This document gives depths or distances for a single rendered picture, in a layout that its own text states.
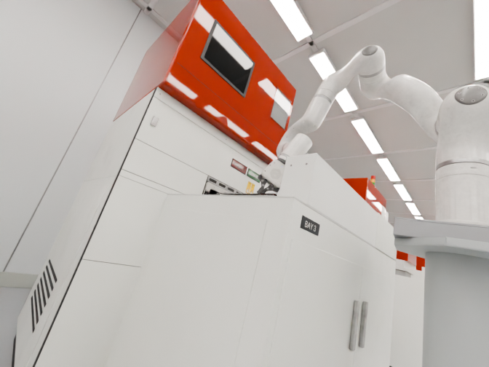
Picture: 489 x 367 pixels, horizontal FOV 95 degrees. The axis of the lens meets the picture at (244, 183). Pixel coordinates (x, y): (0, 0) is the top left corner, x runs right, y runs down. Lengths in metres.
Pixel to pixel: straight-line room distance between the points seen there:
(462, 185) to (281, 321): 0.59
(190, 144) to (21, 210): 1.63
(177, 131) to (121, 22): 2.04
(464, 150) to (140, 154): 1.05
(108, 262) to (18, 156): 1.59
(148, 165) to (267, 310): 0.70
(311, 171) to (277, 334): 0.37
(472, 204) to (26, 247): 2.55
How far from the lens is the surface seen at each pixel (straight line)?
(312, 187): 0.58
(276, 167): 0.95
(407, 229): 0.74
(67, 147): 2.43
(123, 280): 1.00
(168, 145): 1.02
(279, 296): 0.51
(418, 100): 1.02
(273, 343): 0.54
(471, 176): 0.84
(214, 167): 1.13
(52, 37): 2.70
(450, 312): 0.75
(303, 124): 1.06
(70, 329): 1.01
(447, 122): 0.89
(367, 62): 1.09
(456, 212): 0.80
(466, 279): 0.75
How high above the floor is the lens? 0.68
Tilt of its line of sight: 16 degrees up
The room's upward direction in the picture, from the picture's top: 15 degrees clockwise
